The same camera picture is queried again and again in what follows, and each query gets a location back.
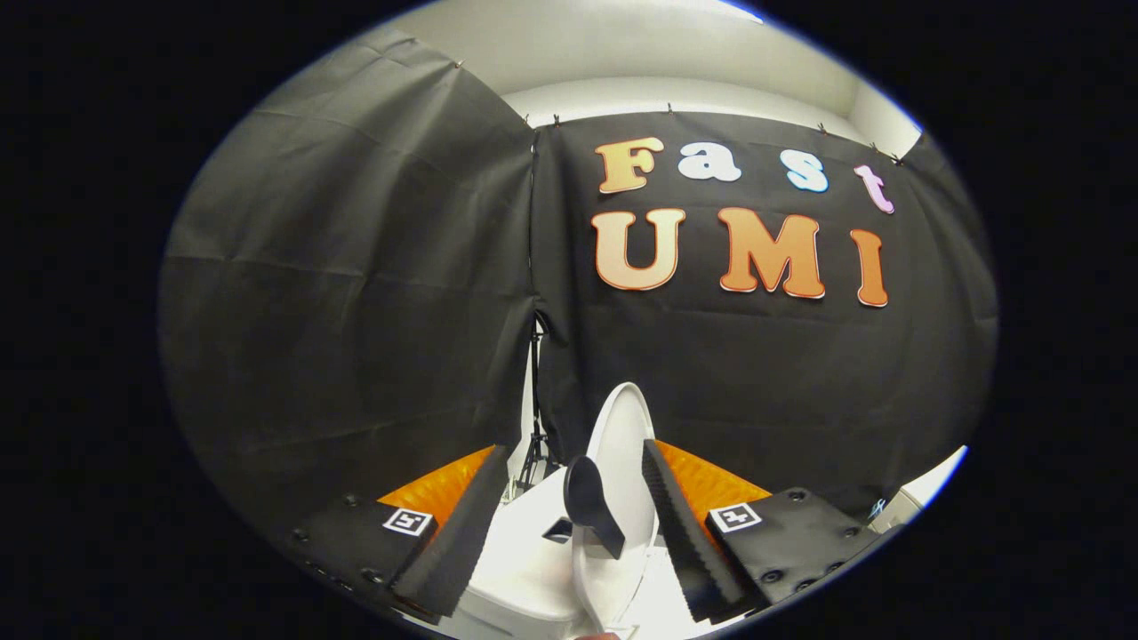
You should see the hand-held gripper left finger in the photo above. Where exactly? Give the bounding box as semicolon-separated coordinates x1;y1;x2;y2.
284;444;512;625

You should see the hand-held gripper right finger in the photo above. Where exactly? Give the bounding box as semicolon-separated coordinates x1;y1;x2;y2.
642;438;890;625

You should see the black lid pull tab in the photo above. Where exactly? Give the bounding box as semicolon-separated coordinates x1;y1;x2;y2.
563;456;627;561

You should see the white toilet lid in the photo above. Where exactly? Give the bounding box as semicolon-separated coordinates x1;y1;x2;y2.
573;382;661;636

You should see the white toilet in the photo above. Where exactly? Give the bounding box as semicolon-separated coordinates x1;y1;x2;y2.
436;467;712;640

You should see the black tripod stand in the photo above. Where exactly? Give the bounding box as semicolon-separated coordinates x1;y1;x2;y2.
518;316;561;495

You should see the white drawer cabinet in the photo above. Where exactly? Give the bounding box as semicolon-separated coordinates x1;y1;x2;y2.
867;444;968;534

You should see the black backdrop cloth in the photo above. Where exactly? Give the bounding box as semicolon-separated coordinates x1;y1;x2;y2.
158;22;998;534

